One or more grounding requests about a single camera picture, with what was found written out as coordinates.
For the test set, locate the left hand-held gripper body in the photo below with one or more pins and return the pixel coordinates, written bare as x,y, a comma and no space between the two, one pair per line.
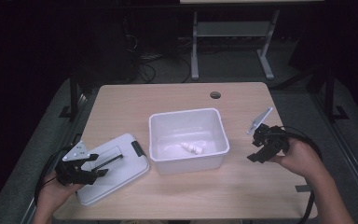
74,169

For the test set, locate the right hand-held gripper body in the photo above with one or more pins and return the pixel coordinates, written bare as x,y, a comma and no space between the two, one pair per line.
270,137

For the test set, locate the grey tape piece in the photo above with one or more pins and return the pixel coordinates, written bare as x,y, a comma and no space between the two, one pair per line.
303,188

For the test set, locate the grey metal stand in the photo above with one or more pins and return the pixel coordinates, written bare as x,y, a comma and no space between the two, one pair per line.
233,29

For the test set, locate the small white dropper bottle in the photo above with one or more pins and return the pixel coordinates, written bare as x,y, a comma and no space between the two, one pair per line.
192,148

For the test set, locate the person's left hand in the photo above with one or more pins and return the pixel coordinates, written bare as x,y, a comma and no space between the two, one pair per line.
56,196

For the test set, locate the aluminium floor rail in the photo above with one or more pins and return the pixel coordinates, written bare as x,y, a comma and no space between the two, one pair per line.
31,186
351,161

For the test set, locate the person's right hand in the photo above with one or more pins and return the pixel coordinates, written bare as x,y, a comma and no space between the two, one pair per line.
301,157

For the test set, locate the white storage box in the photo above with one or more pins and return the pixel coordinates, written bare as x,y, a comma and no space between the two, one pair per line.
189,133

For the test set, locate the black metal post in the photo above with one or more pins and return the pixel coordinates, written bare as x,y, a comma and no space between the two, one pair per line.
73,93
329,93

